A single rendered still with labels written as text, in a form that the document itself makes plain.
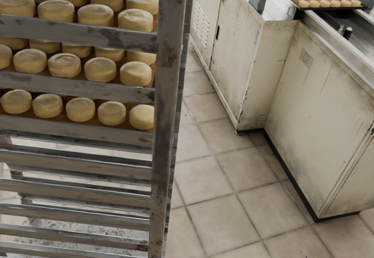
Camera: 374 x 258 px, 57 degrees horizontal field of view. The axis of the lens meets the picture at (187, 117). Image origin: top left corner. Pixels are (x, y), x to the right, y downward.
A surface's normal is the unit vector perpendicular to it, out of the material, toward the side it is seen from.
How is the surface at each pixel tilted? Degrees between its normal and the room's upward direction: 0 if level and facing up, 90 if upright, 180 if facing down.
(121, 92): 90
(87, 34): 90
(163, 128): 90
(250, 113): 90
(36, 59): 0
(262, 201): 0
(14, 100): 0
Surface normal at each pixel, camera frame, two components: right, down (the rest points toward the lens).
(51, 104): 0.10, -0.75
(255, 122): 0.25, 0.65
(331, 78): -0.96, 0.09
